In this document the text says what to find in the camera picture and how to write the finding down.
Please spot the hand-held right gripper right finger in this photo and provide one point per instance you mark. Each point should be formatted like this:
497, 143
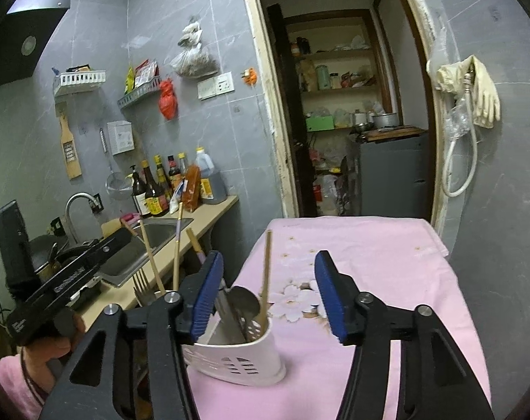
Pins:
330, 297

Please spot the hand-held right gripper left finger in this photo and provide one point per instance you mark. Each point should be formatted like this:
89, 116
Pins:
208, 297

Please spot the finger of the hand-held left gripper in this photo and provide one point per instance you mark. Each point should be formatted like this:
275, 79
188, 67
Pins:
111, 245

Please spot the metal utensil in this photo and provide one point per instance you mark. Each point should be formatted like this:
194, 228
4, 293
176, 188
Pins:
230, 319

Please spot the short metal spoon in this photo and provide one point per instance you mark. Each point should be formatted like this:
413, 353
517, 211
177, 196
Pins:
244, 302

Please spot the metal fork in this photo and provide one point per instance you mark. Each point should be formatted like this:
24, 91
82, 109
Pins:
140, 288

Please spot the white plastic utensil holder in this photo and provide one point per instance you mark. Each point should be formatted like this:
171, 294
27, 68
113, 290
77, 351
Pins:
238, 358

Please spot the person's left forearm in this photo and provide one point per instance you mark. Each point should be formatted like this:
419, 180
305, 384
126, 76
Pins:
11, 389

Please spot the person's left hand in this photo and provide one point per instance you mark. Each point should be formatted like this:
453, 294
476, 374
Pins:
46, 350

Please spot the yellow sponge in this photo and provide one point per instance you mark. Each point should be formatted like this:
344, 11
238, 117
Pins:
111, 227

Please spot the black wok with lid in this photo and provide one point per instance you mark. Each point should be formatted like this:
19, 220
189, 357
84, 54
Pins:
46, 249

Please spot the pink sponge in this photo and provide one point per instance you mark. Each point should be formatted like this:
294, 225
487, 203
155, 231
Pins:
130, 219

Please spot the steel sink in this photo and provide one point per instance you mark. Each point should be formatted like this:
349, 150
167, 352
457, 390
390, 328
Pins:
160, 236

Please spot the metal faucet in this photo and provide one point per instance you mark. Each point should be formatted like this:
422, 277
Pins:
68, 214

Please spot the black induction cooker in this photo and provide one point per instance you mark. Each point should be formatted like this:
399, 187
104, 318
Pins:
87, 293

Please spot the pink floral tablecloth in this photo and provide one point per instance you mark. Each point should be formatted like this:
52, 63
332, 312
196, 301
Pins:
378, 271

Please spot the dark sauce bottle yellow label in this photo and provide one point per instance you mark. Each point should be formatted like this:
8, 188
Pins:
154, 201

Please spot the metal strainer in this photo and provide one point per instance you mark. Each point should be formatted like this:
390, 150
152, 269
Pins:
118, 183

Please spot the white blue packet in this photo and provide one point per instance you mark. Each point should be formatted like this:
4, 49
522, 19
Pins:
177, 199

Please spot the beige kitchen counter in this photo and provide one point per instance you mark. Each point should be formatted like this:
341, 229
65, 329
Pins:
212, 214

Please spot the white plastic bag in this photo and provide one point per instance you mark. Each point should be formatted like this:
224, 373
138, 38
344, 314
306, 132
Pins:
328, 192

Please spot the yellow capped bottle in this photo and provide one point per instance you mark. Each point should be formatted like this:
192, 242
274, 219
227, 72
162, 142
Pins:
182, 162

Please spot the large oil jug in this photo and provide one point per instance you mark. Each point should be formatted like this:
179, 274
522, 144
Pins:
212, 183

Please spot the wooden grater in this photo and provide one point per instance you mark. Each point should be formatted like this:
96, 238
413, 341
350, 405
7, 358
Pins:
66, 127

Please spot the grey cabinet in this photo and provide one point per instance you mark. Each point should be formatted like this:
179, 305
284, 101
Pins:
391, 175

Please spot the red plastic bag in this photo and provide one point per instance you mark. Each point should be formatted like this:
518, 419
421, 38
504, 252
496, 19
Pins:
168, 103

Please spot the yellow snack packet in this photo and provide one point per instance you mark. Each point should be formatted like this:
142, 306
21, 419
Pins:
129, 79

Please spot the green box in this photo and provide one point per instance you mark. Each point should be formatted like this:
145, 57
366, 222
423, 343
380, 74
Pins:
319, 123

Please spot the red snack packet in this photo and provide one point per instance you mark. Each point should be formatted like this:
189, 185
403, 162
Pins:
146, 72

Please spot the wooden cutting board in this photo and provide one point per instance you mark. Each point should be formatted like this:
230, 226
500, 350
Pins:
396, 132

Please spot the small flat packet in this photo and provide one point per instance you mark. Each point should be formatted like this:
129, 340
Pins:
79, 69

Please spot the small metal pot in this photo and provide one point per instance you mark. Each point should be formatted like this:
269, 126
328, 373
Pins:
359, 118

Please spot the dark wooden door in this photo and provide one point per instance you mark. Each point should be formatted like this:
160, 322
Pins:
291, 118

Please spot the large metal pot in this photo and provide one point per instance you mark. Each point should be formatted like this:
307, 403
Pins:
385, 121

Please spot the clear bag of dried goods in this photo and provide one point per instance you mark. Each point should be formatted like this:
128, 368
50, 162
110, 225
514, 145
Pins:
195, 63

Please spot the black range hood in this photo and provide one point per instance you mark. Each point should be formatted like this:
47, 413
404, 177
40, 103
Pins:
24, 43

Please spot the clear plastic bag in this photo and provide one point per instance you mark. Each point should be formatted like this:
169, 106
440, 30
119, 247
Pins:
457, 118

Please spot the green jar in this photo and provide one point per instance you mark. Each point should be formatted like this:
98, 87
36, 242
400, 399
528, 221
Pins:
321, 78

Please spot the wooden shelf unit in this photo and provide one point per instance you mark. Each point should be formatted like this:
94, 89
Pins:
335, 54

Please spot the crumpled cream rubber glove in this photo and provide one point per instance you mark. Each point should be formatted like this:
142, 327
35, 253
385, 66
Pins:
450, 76

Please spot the hanging cream rubber glove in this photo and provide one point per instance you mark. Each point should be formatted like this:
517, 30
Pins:
485, 96

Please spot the black wall socket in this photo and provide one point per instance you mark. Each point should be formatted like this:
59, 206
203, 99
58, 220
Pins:
56, 226
97, 203

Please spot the white wall box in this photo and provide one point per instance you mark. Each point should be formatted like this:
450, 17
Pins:
119, 138

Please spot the grey wall shelf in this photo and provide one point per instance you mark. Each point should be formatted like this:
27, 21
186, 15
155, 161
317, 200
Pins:
138, 95

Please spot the white wall shelf basket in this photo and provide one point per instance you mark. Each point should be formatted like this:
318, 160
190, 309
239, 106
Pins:
79, 79

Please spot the white wall socket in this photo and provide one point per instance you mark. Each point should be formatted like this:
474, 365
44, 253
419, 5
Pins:
216, 86

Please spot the cream door frame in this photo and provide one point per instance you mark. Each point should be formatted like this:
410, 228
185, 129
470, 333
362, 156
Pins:
269, 96

